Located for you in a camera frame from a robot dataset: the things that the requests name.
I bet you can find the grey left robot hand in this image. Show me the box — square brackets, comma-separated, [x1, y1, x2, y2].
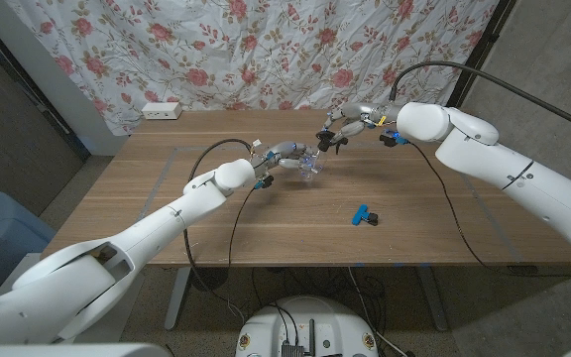
[253, 140, 324, 176]

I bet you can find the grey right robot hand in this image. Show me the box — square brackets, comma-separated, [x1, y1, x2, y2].
[320, 101, 405, 145]

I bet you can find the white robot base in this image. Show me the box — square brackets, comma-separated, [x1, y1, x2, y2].
[235, 296, 380, 357]

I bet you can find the blue and black clip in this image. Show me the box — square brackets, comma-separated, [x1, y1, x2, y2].
[351, 203, 380, 227]

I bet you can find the floral backdrop cloth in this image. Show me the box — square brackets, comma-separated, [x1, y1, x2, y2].
[5, 0, 500, 138]

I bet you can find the white power strip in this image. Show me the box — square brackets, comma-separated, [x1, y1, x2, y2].
[141, 101, 183, 121]

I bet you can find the grey table leg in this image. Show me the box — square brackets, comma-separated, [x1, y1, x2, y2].
[165, 267, 191, 332]
[416, 267, 449, 332]

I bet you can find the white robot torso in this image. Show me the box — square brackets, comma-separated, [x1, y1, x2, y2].
[0, 341, 571, 357]

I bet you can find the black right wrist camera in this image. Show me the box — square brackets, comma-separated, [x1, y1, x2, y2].
[378, 129, 409, 149]

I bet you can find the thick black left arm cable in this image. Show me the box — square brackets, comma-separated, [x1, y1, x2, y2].
[181, 138, 255, 298]

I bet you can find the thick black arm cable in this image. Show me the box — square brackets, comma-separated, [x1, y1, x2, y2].
[181, 138, 255, 298]
[389, 59, 571, 139]

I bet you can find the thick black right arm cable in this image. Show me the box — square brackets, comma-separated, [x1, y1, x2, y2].
[389, 59, 571, 139]

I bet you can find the thin black left camera cable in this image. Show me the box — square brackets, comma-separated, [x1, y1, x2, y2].
[226, 186, 260, 323]

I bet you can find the thin black camera cable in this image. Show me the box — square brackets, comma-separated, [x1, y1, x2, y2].
[406, 142, 571, 282]
[226, 186, 260, 323]

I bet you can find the thin black right camera cable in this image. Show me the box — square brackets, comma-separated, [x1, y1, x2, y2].
[406, 142, 571, 282]

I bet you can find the black backdrop frame pole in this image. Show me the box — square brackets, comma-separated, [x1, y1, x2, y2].
[446, 0, 517, 109]
[0, 12, 92, 161]

